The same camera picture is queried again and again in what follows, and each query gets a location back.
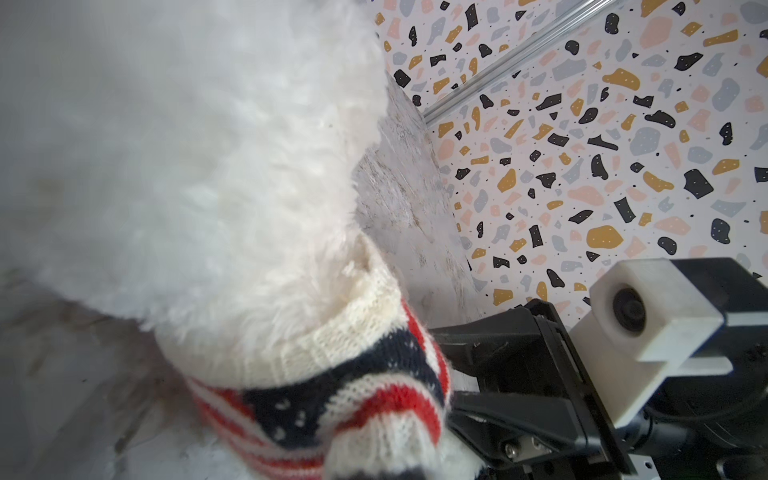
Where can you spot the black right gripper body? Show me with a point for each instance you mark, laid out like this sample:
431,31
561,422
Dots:
536,413

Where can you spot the red white striped knit sweater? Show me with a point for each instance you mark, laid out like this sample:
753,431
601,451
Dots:
362,396

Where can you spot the white plush teddy bear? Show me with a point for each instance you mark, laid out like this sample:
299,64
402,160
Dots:
189,164

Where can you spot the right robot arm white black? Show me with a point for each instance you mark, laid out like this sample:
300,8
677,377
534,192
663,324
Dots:
695,429

